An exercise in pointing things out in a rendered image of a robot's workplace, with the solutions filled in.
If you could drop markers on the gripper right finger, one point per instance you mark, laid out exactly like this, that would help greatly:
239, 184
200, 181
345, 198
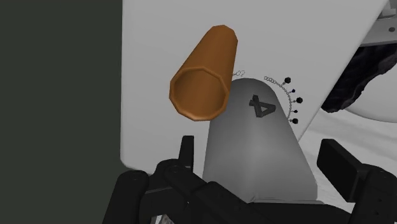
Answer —
372, 189

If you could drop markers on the grey metal bracket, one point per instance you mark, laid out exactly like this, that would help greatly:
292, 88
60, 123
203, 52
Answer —
380, 34

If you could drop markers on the white round object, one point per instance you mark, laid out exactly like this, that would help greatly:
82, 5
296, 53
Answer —
378, 105

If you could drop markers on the white table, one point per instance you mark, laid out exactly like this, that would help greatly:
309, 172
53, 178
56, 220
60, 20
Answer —
294, 37

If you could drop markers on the orange cup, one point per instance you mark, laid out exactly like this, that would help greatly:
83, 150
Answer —
204, 71

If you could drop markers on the black rough lump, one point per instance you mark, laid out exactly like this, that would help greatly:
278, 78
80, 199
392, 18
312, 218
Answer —
356, 80

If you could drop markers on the grey arched block, black mark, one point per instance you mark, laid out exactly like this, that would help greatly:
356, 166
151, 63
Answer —
254, 155

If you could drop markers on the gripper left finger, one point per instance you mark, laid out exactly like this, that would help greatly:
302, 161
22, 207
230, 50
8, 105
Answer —
173, 198

